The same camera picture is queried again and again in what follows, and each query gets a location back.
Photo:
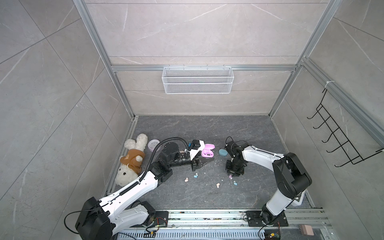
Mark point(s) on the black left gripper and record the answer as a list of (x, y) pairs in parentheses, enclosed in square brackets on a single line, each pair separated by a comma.
[(201, 162)]

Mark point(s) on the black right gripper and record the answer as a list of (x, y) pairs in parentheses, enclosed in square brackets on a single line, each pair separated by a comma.
[(233, 173)]

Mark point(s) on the pink earbud charging case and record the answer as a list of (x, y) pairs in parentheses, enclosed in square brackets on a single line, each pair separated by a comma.
[(207, 152)]

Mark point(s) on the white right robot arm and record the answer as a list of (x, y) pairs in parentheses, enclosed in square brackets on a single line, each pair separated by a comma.
[(291, 177)]

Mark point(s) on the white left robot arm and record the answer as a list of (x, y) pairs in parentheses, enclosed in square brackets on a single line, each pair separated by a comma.
[(104, 218)]

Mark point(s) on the teal earbud charging case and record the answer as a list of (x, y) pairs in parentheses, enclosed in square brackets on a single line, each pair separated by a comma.
[(223, 152)]

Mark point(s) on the pink alarm clock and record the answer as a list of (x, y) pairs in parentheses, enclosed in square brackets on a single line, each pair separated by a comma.
[(152, 144)]

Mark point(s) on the plush bunny brown hoodie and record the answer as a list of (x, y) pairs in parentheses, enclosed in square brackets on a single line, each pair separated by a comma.
[(131, 163)]

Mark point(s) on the slotted cable duct rail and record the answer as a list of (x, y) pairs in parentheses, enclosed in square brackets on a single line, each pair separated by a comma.
[(234, 224)]

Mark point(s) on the white wire mesh basket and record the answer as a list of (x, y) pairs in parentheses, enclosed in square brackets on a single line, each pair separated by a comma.
[(197, 80)]

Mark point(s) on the pink block beside rail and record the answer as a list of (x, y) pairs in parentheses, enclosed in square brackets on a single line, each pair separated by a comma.
[(306, 230)]

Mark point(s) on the black wall hook rack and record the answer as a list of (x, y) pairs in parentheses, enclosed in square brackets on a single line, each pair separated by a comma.
[(339, 136)]

